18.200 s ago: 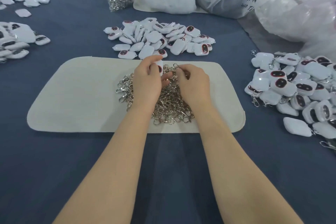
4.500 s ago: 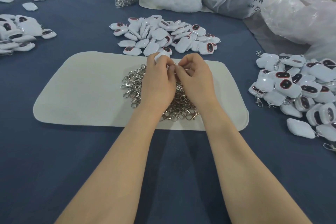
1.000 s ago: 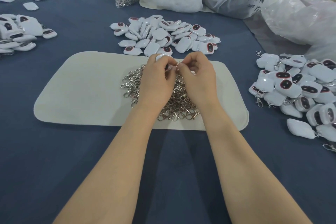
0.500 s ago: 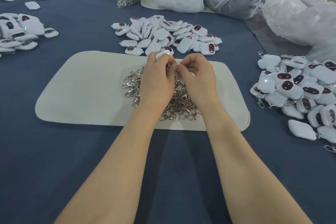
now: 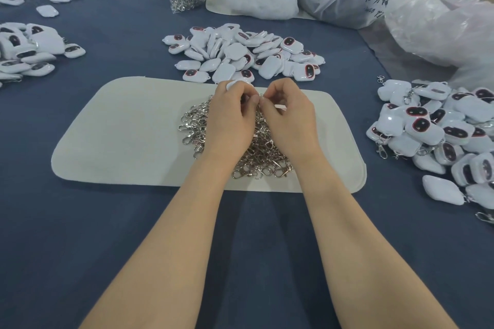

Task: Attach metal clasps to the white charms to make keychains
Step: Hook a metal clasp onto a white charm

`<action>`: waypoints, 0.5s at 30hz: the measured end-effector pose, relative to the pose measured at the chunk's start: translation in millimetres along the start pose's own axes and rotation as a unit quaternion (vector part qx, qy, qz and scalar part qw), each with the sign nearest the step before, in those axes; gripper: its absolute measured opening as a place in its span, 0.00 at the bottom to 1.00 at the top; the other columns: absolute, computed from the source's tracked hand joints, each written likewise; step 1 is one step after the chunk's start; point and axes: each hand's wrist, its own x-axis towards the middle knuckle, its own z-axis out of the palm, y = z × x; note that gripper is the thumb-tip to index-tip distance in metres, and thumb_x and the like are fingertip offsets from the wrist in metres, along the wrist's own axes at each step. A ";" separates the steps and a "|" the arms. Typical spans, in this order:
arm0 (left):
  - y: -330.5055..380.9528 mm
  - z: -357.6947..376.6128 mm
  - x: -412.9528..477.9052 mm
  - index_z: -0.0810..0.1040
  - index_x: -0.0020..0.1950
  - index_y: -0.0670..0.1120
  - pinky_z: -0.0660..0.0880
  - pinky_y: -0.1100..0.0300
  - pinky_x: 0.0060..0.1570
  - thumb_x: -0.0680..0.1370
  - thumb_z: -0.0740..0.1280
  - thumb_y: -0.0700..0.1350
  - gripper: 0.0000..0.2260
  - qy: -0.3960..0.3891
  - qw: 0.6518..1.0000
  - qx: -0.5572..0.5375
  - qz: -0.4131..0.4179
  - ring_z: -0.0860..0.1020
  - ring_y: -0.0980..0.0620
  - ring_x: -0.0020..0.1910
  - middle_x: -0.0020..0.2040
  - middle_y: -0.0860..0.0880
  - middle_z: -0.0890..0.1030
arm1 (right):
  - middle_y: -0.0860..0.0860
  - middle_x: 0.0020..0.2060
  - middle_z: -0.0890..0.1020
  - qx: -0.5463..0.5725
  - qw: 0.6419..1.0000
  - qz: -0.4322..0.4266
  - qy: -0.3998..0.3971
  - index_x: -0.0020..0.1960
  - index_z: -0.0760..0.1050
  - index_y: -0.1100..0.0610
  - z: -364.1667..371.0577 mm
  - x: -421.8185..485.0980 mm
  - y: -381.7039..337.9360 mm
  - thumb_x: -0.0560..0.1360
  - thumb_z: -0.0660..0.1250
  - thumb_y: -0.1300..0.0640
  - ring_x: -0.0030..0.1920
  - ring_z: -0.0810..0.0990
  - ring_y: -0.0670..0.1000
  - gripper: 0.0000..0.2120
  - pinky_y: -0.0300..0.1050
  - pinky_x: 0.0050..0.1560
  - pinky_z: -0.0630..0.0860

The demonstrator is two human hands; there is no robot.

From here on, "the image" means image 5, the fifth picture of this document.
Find person's left hand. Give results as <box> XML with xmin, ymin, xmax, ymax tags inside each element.
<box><xmin>204</xmin><ymin>81</ymin><xmax>261</xmax><ymax>158</ymax></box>

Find person's right hand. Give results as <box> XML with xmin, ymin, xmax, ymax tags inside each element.
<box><xmin>258</xmin><ymin>78</ymin><xmax>323</xmax><ymax>162</ymax></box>

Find pile of metal clasps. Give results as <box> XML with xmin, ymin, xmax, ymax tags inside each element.
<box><xmin>179</xmin><ymin>95</ymin><xmax>295</xmax><ymax>180</ymax></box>

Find pile of finished fobs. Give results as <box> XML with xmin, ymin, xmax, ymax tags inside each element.
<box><xmin>366</xmin><ymin>77</ymin><xmax>494</xmax><ymax>226</ymax></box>

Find person's left forearm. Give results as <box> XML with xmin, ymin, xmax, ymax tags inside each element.
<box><xmin>79</xmin><ymin>151</ymin><xmax>244</xmax><ymax>329</ymax></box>

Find person's right forearm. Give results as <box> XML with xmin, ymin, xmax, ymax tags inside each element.
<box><xmin>296</xmin><ymin>149</ymin><xmax>458</xmax><ymax>329</ymax></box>

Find cream felt work mat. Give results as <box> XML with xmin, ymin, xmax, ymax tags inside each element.
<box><xmin>51</xmin><ymin>77</ymin><xmax>368</xmax><ymax>194</ymax></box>

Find crumpled clear plastic bag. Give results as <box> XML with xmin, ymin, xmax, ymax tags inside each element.
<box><xmin>385</xmin><ymin>0</ymin><xmax>494</xmax><ymax>93</ymax></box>

